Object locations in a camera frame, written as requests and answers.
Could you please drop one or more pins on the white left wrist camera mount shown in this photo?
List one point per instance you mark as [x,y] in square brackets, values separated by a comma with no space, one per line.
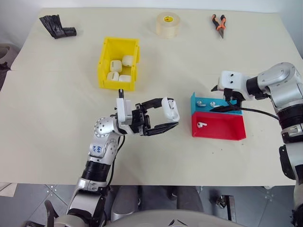
[122,111]

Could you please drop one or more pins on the metal stand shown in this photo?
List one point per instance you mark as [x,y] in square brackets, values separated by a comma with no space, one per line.
[228,206]

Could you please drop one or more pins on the silver robot torso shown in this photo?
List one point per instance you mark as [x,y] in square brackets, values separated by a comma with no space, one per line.
[154,218]

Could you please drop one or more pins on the red plastic tray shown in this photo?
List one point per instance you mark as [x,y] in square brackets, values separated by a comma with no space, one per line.
[222,127]

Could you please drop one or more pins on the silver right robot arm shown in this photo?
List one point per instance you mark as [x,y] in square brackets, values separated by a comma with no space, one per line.
[281,75]

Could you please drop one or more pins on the white earbud case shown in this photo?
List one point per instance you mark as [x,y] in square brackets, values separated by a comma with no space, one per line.
[113,76]
[128,60]
[169,112]
[116,65]
[125,78]

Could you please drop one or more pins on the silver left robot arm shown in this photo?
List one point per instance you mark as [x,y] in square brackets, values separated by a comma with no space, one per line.
[104,146]

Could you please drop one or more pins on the black plastic bag roll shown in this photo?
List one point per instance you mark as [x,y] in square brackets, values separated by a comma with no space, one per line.
[55,29]

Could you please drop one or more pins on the yellow plastic bin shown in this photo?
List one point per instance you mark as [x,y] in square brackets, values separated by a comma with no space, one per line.
[118,47]

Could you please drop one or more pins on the orange black pliers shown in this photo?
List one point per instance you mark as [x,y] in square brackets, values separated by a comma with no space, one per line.
[221,29]

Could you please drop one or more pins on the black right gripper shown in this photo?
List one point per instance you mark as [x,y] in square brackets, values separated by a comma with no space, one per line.
[237,97]

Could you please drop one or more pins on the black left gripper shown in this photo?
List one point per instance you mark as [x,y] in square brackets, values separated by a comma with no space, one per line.
[139,119]

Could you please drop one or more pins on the white earbud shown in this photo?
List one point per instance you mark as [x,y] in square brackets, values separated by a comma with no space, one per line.
[201,103]
[201,124]
[213,104]

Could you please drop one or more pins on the closed white earbud case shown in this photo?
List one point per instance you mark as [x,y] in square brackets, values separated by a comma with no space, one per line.
[125,78]
[113,76]
[128,60]
[116,65]

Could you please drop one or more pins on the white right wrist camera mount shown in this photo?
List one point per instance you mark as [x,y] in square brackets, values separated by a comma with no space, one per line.
[230,79]

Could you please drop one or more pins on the blue plastic tray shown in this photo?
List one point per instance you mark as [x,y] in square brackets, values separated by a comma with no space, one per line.
[196,110]

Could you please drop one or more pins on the beige tape roll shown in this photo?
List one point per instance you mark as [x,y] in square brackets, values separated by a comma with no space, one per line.
[168,26]

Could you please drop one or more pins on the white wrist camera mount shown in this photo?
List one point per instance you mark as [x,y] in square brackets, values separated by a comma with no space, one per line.
[230,79]
[122,111]

